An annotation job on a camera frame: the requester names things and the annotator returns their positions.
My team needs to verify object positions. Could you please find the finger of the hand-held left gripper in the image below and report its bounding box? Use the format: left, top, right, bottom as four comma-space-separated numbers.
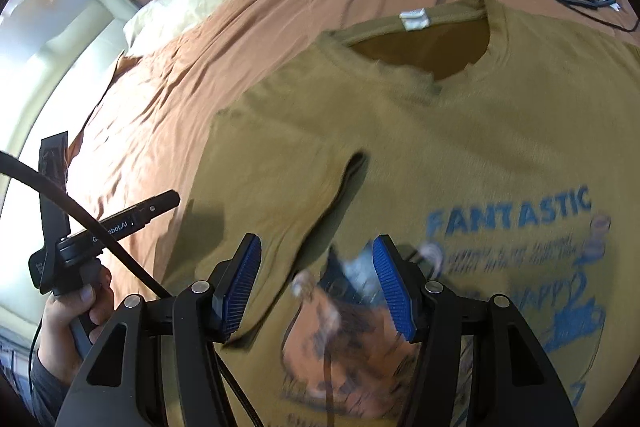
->
39, 131, 71, 254
135, 190, 181, 224

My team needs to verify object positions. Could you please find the person's left forearm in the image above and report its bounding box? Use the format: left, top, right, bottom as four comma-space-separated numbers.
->
29, 349, 77, 415

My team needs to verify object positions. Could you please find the olive printed t-shirt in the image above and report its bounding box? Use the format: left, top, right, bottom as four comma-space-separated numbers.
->
165, 0, 637, 427

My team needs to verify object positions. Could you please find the person's left hand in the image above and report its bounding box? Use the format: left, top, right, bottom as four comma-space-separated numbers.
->
38, 266, 117, 379

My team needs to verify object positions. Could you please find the thick black gripper cable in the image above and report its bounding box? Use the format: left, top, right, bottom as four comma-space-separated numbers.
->
0, 150, 172, 299

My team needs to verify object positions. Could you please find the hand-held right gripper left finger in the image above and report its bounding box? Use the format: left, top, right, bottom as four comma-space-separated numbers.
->
55, 233, 263, 427

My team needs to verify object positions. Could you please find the brown blanket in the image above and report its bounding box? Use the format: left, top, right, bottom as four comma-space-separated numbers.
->
65, 0, 640, 288

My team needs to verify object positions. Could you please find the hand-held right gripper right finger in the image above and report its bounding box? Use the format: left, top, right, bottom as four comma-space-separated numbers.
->
371, 234, 581, 427

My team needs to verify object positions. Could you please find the white padded headboard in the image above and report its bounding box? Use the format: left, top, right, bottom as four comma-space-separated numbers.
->
0, 0, 143, 313

